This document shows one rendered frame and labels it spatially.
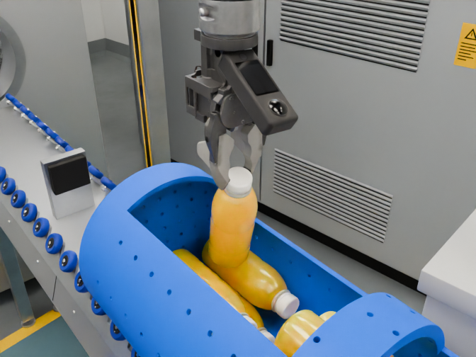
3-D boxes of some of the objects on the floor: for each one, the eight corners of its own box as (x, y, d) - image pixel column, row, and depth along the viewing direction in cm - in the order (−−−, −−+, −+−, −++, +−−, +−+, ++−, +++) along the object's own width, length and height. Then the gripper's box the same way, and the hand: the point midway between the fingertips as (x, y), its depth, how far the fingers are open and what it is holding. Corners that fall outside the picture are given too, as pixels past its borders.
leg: (32, 315, 216) (-4, 195, 184) (37, 324, 212) (1, 202, 180) (19, 322, 213) (-20, 200, 181) (24, 330, 209) (-15, 207, 177)
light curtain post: (178, 346, 202) (132, -156, 115) (186, 355, 198) (146, -157, 111) (165, 353, 199) (108, -157, 111) (173, 363, 195) (121, -158, 107)
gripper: (239, 18, 67) (237, 156, 78) (167, 30, 61) (176, 178, 72) (282, 31, 62) (274, 178, 73) (208, 46, 55) (211, 205, 66)
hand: (237, 178), depth 70 cm, fingers closed on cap, 4 cm apart
